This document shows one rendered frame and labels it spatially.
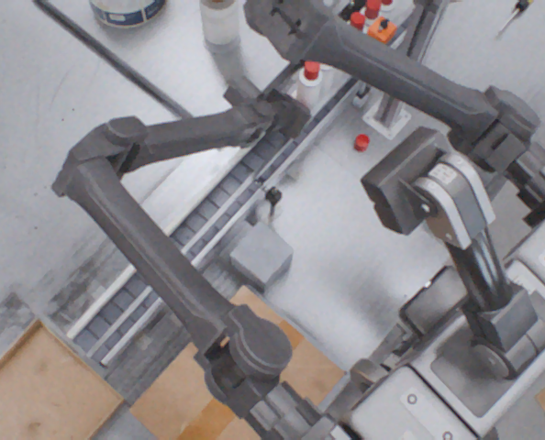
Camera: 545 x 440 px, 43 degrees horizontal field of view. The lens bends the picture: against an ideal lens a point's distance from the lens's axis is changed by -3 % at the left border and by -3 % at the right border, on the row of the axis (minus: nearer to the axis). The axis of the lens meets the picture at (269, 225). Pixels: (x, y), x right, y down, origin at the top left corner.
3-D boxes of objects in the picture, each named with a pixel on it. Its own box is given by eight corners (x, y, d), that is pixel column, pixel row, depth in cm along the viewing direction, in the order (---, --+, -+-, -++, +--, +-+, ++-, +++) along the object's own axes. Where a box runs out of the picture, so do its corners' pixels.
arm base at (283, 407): (280, 468, 92) (284, 471, 81) (239, 423, 94) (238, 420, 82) (328, 423, 94) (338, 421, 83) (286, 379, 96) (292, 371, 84)
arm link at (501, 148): (508, 182, 99) (534, 156, 97) (457, 134, 101) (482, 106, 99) (521, 170, 107) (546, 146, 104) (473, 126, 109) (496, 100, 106)
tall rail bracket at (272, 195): (257, 194, 163) (257, 167, 147) (281, 214, 162) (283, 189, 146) (248, 204, 162) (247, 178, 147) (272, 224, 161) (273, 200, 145)
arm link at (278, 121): (264, 138, 140) (282, 116, 138) (239, 115, 141) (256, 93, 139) (277, 135, 146) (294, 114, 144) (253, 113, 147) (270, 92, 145)
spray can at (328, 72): (319, 81, 167) (328, 34, 147) (334, 96, 166) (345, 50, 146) (303, 93, 166) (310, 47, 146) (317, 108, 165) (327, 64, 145)
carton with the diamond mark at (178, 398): (245, 311, 153) (243, 283, 127) (329, 385, 149) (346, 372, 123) (149, 416, 146) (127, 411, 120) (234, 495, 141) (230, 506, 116)
